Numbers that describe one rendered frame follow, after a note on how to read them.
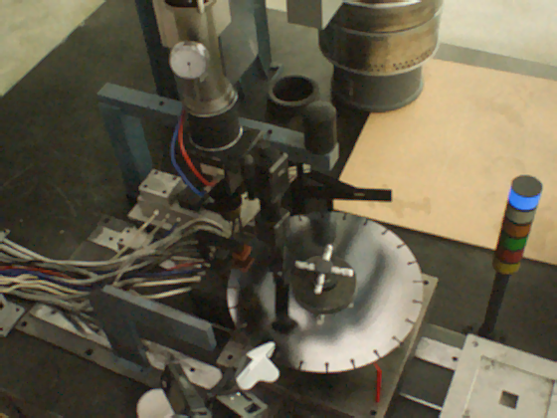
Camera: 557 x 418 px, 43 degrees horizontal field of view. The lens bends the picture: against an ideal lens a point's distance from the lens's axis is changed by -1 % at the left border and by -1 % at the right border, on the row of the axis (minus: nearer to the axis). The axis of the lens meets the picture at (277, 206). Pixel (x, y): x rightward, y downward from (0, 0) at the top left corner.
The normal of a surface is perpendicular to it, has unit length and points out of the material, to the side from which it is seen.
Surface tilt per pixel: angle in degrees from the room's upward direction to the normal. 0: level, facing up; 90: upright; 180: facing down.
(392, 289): 0
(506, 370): 0
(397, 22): 90
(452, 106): 0
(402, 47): 90
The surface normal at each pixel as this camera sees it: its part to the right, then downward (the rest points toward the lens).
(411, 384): -0.07, -0.67
